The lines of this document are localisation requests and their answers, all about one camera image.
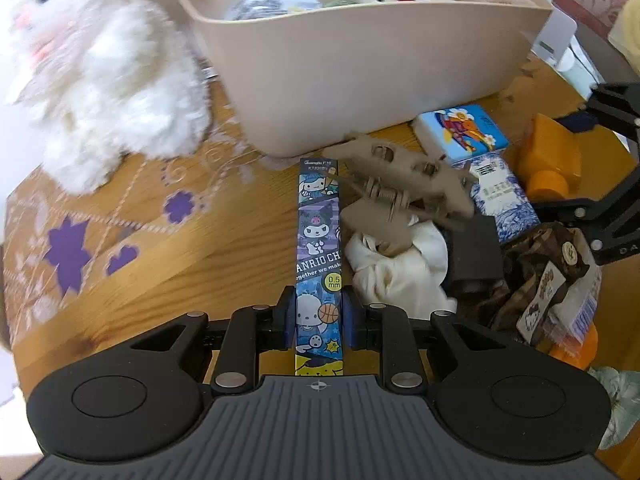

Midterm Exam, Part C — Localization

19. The orange plastic bottle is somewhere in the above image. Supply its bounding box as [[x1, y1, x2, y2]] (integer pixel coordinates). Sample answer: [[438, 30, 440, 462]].
[[515, 114, 582, 203]]

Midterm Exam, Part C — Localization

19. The blue white tissue pack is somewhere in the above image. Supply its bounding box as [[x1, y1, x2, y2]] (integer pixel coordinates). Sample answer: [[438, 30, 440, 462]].
[[469, 154, 539, 244]]

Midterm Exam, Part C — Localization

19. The green scrunchie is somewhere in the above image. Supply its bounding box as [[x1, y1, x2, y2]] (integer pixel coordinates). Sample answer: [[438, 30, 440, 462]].
[[588, 366, 640, 450]]

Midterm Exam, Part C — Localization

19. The beige plastic storage bin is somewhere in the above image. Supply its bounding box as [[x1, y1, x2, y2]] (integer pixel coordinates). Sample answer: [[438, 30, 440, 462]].
[[178, 0, 552, 157]]

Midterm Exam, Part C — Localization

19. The blue cartoon tissue pack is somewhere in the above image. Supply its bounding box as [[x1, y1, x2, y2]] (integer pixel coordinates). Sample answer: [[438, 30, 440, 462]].
[[410, 104, 509, 164]]

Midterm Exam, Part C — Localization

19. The taupe hair claw clip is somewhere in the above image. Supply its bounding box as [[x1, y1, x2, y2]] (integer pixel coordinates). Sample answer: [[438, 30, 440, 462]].
[[322, 134, 477, 245]]

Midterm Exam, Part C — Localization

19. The yellow plush blanket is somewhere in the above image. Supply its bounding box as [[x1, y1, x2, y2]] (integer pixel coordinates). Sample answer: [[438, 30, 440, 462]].
[[608, 0, 640, 73]]

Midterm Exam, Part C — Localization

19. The white phone stand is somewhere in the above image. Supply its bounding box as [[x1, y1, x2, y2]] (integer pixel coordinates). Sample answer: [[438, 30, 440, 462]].
[[532, 8, 577, 73]]

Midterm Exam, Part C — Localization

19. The clear cracker pack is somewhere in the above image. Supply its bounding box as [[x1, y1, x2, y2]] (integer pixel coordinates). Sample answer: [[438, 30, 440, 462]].
[[544, 264, 602, 353]]

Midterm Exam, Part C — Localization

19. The brown plaid scrunchie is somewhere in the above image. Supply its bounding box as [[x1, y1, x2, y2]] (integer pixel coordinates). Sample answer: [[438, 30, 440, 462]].
[[490, 222, 590, 344]]

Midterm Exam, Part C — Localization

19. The white plush lamb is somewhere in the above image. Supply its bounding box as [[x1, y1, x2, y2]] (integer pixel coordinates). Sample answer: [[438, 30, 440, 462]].
[[14, 0, 212, 195]]

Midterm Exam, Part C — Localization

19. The black small box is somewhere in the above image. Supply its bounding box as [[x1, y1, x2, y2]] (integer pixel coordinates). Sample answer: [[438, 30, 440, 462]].
[[442, 214, 503, 298]]

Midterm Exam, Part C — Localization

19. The cream scrunchie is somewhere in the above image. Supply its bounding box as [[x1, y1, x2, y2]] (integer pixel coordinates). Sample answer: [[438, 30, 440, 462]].
[[345, 221, 457, 320]]

